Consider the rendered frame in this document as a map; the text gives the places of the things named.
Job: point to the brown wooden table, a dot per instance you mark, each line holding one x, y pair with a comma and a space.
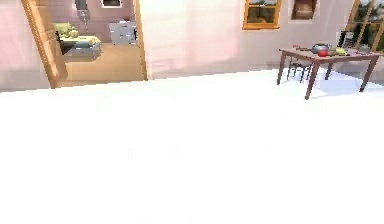
316, 60

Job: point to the red round tomato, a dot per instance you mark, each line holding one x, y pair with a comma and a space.
322, 53

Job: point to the wooden room door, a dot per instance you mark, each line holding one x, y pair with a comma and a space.
45, 43

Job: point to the grey metal kettle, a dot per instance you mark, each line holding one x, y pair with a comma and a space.
320, 48

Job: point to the brown framed wall picture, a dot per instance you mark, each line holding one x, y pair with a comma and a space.
303, 9

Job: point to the yellow green vegetable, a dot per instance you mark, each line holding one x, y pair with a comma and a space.
340, 51

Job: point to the white framed wall picture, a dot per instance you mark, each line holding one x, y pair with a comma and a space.
111, 3

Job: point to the bed with green cover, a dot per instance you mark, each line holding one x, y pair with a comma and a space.
81, 46

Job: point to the pink plate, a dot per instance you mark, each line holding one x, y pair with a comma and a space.
352, 52

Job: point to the black chair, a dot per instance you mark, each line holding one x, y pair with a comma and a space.
346, 39

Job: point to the large orange framed window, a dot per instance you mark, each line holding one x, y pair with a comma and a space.
366, 23

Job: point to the white chest of drawers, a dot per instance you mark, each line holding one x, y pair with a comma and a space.
122, 32

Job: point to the grey floor lamp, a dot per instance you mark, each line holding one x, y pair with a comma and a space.
82, 13

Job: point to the green house plant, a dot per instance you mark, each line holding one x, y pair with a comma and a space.
65, 29

